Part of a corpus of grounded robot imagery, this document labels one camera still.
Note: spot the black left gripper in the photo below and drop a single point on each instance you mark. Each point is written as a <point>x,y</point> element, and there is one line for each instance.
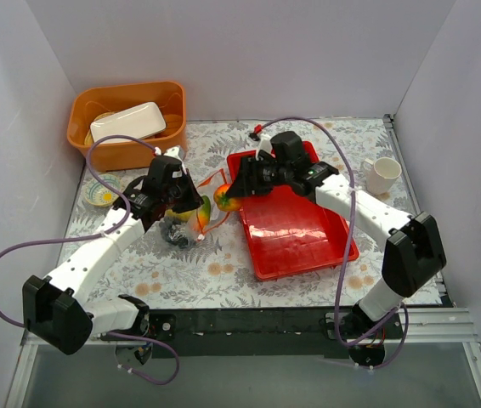
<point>179,195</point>

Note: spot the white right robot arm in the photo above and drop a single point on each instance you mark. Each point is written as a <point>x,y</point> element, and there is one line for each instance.
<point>413,250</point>

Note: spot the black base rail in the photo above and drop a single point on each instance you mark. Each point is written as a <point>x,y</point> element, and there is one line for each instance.
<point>258,332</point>

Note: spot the green orange mango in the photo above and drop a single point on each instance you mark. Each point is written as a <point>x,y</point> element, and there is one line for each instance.
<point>202,214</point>

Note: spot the red plastic tray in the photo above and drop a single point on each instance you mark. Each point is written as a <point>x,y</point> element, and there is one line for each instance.
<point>289,235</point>

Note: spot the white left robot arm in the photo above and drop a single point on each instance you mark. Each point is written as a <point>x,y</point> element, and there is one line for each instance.
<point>56,308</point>

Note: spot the dark grape bunch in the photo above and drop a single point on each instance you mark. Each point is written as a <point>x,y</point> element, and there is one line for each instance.
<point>174,232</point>

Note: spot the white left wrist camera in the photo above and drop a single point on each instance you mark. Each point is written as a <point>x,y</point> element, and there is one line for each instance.
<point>176,152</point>

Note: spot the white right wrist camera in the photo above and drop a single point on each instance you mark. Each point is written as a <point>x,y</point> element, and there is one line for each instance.
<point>264,147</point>

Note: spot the white rectangular dish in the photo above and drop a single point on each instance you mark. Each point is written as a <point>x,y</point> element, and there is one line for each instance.
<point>140,122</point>

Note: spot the patterned small bowl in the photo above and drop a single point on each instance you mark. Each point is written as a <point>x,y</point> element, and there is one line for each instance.
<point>98,195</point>

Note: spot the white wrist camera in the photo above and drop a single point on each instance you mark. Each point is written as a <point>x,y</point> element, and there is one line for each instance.
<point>176,152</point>
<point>264,147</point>

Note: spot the white mug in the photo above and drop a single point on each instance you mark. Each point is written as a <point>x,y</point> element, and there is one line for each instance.
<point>380,175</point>

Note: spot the clear zip bag orange zipper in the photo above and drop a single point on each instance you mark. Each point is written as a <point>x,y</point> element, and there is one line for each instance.
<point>186,229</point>

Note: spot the orange red tomato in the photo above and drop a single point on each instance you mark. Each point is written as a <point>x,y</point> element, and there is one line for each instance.
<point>225,203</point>

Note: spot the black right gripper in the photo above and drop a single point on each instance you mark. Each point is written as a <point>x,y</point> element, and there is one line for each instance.
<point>250,175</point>

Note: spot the yellow plate in tub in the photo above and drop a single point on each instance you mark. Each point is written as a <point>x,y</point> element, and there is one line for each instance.
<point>88,141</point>

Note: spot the orange plastic tub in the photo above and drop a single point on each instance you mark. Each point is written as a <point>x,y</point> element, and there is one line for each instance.
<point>170,99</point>

